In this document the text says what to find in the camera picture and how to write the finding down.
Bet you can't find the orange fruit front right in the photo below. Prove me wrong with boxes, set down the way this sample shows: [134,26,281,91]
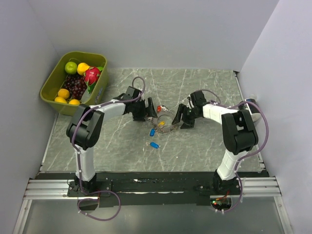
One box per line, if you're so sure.
[68,99,80,105]

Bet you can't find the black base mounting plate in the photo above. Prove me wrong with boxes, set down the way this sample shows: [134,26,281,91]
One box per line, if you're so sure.
[67,171,244,208]

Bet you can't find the purple grape bunch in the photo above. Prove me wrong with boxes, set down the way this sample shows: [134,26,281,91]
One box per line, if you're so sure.
[63,74,87,100]

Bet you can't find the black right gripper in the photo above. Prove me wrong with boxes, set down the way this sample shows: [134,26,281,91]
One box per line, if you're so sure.
[171,103,199,129]

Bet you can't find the black white tape roll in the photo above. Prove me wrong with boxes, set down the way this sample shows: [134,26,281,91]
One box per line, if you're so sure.
[244,98,262,122]

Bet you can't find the aluminium rail frame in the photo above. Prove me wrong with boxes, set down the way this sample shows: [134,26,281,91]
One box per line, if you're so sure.
[13,177,293,234]

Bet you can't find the orange fruit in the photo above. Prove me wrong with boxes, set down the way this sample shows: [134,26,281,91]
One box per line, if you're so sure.
[58,88,70,99]
[68,99,80,105]

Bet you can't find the blue tagged key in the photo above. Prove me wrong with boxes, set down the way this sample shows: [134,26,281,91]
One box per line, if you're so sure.
[146,141,159,149]

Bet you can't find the green apple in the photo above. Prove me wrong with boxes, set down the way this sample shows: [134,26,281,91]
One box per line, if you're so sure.
[64,61,78,75]

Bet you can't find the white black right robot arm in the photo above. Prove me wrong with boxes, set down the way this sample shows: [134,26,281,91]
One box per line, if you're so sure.
[172,90,258,194]

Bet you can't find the yellow lemon front left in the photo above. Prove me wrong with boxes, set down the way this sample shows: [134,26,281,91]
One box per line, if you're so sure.
[54,96,67,104]

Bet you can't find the pink dragon fruit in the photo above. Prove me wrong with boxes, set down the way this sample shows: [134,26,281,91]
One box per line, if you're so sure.
[84,67,103,94]

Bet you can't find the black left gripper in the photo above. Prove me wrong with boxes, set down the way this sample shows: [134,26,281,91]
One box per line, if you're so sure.
[132,97,157,121]

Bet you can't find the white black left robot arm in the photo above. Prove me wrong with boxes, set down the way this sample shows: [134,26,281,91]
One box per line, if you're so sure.
[66,86,157,196]

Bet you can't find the orange fruit upper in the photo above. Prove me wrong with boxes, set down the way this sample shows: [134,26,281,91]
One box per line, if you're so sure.
[58,88,70,99]

